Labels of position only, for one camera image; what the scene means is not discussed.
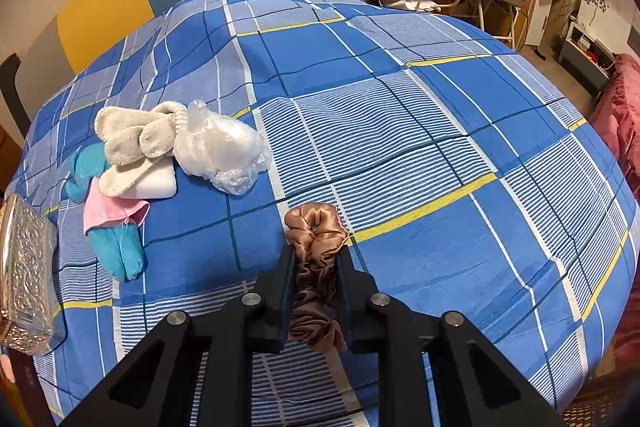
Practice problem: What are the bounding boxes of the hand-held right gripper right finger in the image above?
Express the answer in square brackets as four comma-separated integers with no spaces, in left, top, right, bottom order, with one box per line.
[336,247,566,427]

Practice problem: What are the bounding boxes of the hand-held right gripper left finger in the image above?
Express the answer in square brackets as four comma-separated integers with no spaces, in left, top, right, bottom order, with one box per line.
[70,246,297,427]

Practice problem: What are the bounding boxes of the brown satin scrunchie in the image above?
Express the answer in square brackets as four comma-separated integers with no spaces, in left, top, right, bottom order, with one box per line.
[284,202,349,353]

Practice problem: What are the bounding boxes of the white soap bar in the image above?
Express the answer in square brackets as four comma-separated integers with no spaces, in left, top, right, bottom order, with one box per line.
[135,159,178,200]

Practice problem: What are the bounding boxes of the teal plush toy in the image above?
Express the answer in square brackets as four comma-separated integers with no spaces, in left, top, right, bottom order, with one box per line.
[64,142,151,282]

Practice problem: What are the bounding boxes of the beige knitted sock pair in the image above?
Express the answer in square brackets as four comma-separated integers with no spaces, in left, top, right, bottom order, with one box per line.
[94,101,188,198]

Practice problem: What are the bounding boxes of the clear plastic bag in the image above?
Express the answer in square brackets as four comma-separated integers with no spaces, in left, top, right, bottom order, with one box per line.
[172,99,273,196]

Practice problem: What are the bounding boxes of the blue plaid blanket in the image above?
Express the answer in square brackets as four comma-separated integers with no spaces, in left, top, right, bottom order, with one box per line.
[5,0,640,427]

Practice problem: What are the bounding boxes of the silver ornate tissue box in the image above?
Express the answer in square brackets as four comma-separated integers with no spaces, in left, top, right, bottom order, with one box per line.
[0,193,58,355]

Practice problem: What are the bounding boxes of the patterned floor rug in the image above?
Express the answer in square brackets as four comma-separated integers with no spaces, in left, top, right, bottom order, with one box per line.
[560,372,640,427]

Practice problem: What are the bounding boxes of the red bedspread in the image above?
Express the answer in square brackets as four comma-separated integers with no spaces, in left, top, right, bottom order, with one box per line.
[587,53,640,208]

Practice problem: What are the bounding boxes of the black rolled mat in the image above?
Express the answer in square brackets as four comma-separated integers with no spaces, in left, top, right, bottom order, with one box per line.
[0,53,31,140]

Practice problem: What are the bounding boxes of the white cabinet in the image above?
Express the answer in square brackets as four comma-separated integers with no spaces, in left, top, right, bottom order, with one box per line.
[525,0,573,50]

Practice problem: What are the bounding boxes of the white low shelf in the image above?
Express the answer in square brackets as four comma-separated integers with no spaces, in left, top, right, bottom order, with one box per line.
[557,0,631,98]

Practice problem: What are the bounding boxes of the white metal stool frame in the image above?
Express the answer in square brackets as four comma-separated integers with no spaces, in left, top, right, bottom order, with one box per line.
[377,0,473,15]

